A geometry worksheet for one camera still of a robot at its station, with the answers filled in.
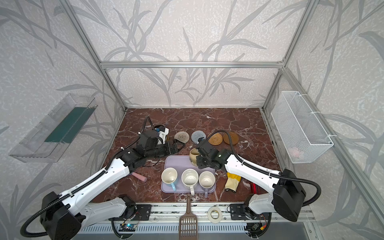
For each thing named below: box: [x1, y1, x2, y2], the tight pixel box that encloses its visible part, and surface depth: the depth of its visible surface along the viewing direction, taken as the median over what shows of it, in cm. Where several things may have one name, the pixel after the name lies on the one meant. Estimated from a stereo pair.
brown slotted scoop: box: [179, 193, 198, 240], surface depth 72 cm
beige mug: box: [189, 148, 201, 167], surface depth 84 cm
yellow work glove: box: [225, 172, 242, 193], surface depth 84 cm
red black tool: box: [250, 181, 261, 195], surface depth 79 cm
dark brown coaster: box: [223, 131, 239, 145], surface depth 104 cm
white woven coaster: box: [174, 131, 190, 144], surface depth 106 cm
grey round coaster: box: [191, 130, 207, 143], surface depth 107 cm
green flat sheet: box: [44, 106, 97, 144], surface depth 68 cm
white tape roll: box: [207, 206, 223, 224], surface depth 74 cm
